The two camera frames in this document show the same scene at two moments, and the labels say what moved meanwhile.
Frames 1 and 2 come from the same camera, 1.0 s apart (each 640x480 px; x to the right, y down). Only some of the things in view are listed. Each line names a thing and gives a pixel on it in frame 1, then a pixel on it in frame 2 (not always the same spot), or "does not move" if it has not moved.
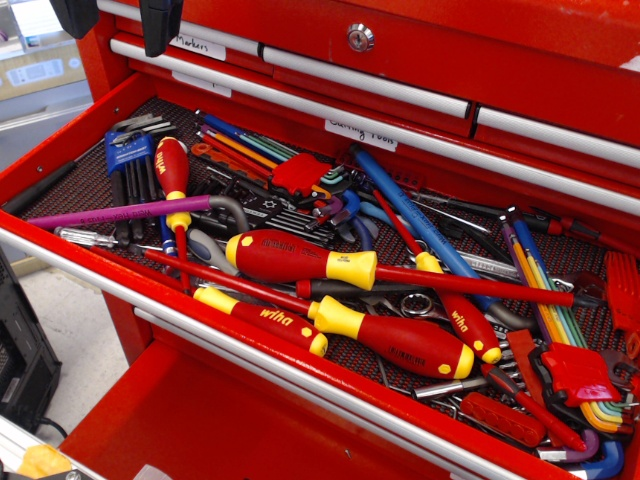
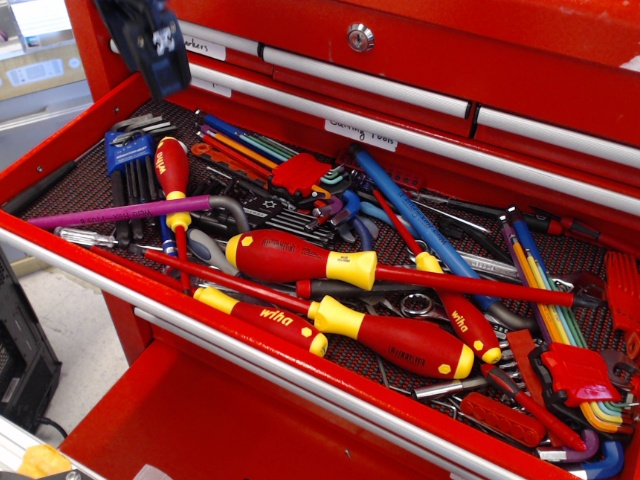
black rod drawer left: [15, 204] does not move
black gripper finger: [161, 20] -> [150, 37]
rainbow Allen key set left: [295, 173] does not move
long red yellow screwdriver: [407, 347] does not move
